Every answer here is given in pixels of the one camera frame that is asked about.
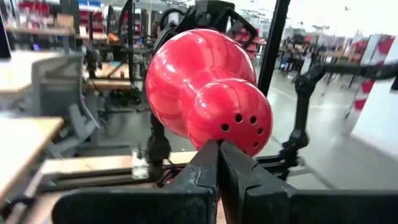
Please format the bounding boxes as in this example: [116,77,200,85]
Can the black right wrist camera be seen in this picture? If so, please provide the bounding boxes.
[194,0,236,30]

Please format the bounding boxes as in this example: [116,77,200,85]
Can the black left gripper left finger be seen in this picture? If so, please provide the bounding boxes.
[52,139,220,224]

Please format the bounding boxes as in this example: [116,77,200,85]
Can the light wooden desk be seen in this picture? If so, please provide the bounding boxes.
[0,116,65,203]

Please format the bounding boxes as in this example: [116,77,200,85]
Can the grey office chair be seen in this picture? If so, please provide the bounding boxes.
[30,52,131,160]

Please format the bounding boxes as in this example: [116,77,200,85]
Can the red desk lamp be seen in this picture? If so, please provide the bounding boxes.
[145,28,274,158]

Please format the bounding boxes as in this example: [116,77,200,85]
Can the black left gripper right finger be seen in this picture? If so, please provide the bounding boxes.
[218,139,398,224]

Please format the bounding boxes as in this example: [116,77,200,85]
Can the background wooden desk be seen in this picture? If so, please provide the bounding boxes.
[82,61,133,91]

